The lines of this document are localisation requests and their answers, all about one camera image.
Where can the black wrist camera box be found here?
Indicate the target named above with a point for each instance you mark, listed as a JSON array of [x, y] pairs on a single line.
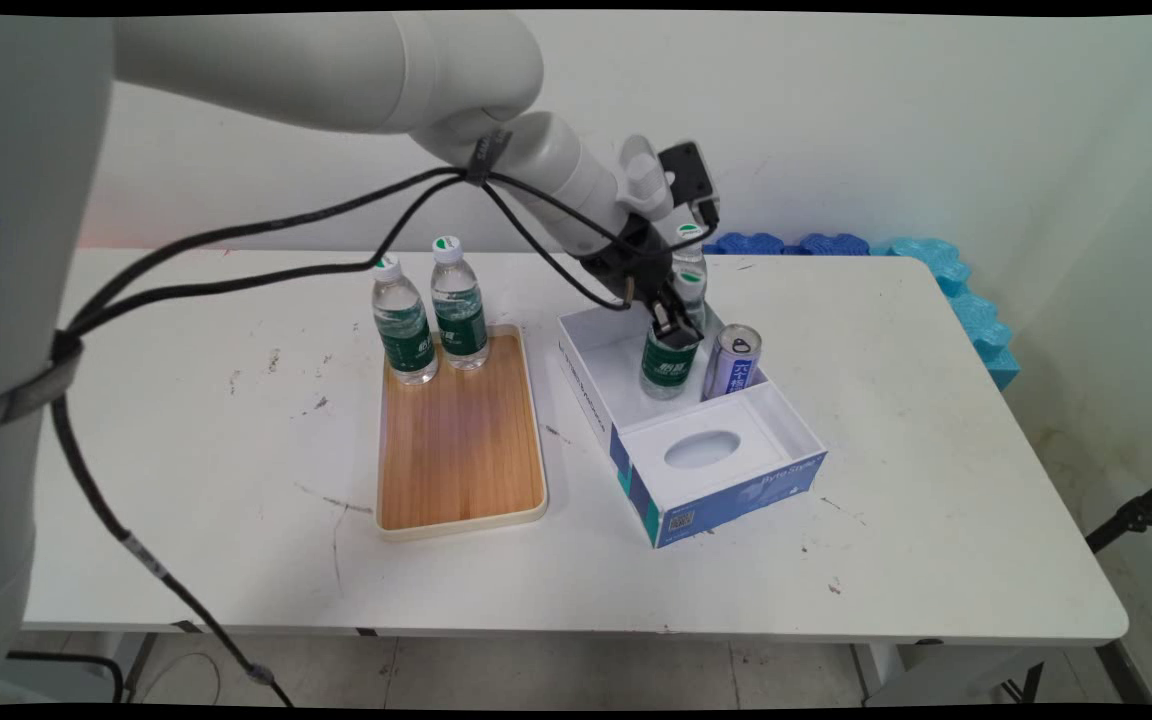
[[688, 180]]

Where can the black tripod leg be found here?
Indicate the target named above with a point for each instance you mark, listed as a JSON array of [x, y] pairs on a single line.
[[1136, 515]]

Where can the silver blue drink can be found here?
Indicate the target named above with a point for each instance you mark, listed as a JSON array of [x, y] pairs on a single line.
[[733, 365]]

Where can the green label water bottle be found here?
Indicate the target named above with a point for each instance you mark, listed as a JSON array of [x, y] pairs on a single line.
[[689, 236], [664, 375], [459, 310], [404, 335]]

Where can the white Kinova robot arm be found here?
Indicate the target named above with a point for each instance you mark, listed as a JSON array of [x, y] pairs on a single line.
[[336, 70]]

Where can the white and blue cardboard box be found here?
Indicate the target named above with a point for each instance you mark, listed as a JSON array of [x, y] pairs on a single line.
[[726, 480]]

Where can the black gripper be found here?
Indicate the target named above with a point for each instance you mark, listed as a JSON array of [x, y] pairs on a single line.
[[631, 262]]

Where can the dark blue foam mat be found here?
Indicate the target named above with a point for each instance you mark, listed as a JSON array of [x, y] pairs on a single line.
[[834, 244], [751, 243]]

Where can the light blue foam mat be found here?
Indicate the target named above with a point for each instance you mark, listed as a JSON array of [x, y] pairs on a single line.
[[986, 335], [931, 260]]

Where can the bamboo tray with cream rim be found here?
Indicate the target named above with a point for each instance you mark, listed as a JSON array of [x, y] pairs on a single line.
[[461, 450]]

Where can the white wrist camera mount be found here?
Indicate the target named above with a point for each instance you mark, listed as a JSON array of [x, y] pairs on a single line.
[[644, 175]]

